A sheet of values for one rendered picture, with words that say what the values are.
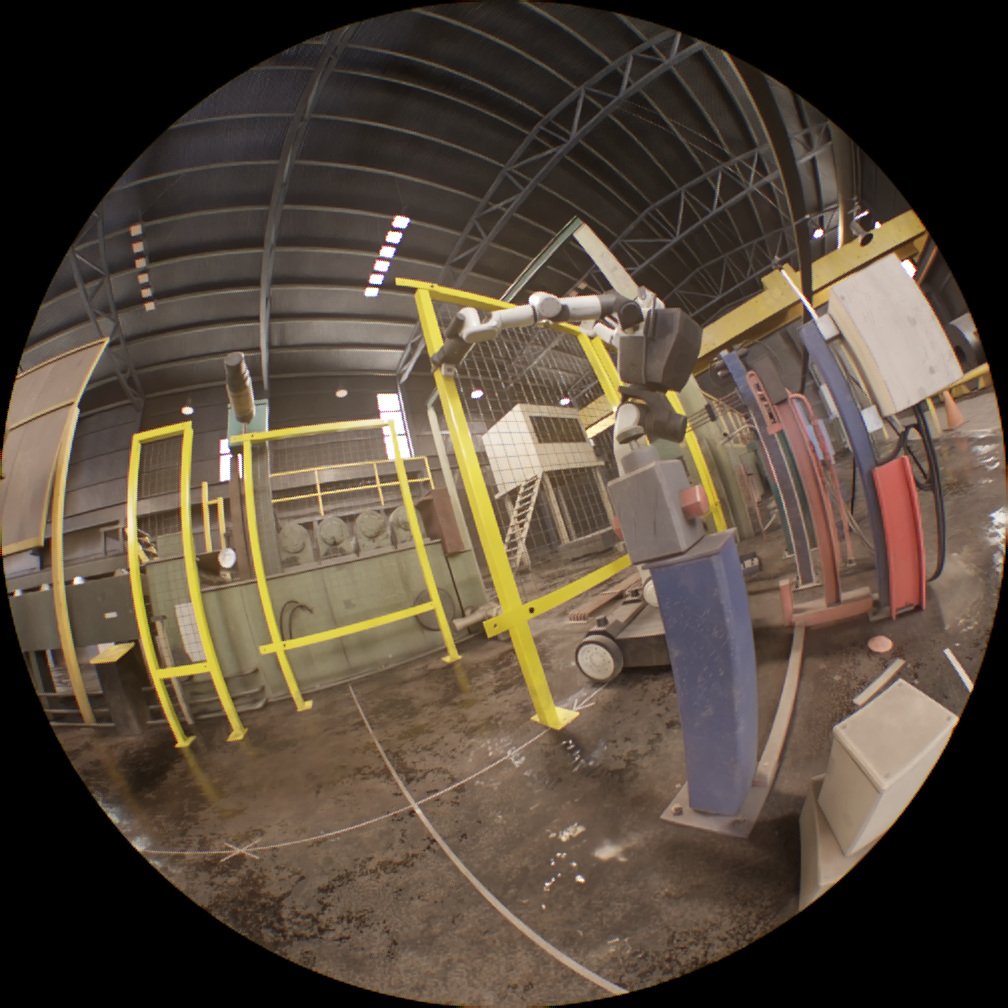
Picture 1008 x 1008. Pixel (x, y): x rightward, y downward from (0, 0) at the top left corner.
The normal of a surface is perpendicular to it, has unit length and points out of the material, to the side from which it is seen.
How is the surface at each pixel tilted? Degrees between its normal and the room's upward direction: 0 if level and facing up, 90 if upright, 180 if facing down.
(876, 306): 90
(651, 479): 90
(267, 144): 173
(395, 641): 90
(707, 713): 90
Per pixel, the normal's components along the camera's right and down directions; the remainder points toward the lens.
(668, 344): -0.85, 0.02
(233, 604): 0.54, -0.29
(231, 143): 0.36, 0.90
